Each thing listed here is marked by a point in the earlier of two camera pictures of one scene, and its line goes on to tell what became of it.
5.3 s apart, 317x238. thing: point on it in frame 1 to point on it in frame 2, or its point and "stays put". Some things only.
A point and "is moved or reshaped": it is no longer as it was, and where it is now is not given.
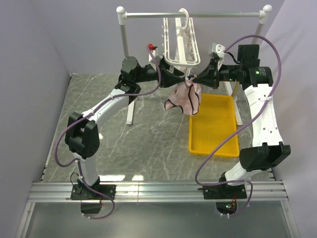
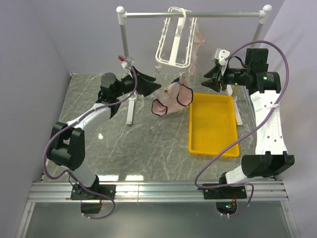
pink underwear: (186, 95) to (175, 97)
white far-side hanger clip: (187, 72) is moved or reshaped
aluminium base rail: (267, 191) stays put
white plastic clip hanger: (181, 47) is moved or reshaped
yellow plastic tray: (214, 126) stays put
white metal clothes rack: (263, 15) stays put
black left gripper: (170, 77) to (144, 87)
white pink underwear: (184, 51) to (199, 39)
